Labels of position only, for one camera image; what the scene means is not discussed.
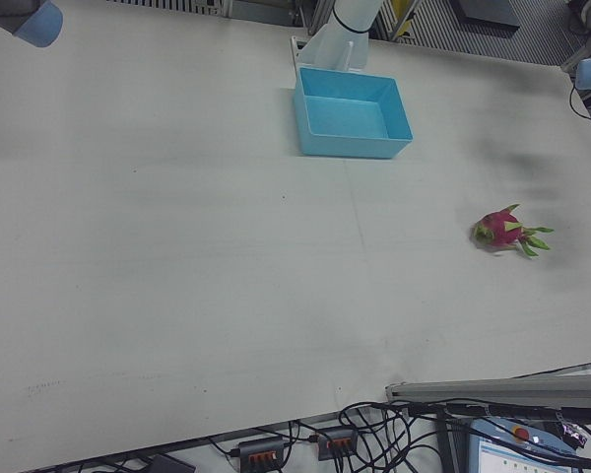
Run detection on pink dragon fruit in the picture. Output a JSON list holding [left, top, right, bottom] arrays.
[[472, 203, 556, 259]]

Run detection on light blue plastic bin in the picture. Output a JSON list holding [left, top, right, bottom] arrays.
[[292, 66, 414, 162]]

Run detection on grey usb hub orange ports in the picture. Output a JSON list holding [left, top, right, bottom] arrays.
[[230, 435, 288, 470], [316, 425, 360, 462]]

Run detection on small black box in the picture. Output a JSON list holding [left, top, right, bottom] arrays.
[[146, 452, 197, 473]]

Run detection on black flat box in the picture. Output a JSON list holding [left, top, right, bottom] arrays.
[[447, 0, 522, 36]]

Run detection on teach pendant on black box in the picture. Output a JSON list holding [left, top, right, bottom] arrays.
[[465, 415, 591, 473]]

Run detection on small bag of dark parts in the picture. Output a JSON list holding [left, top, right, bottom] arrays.
[[559, 422, 588, 450]]

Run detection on white camera mount stand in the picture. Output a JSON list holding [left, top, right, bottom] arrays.
[[289, 0, 391, 76]]

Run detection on black cable tangle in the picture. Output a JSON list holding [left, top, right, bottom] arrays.
[[337, 399, 477, 473]]

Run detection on aluminium profile post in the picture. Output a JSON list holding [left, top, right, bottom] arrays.
[[385, 361, 591, 411]]

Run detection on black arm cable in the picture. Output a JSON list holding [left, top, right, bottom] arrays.
[[568, 84, 591, 174]]

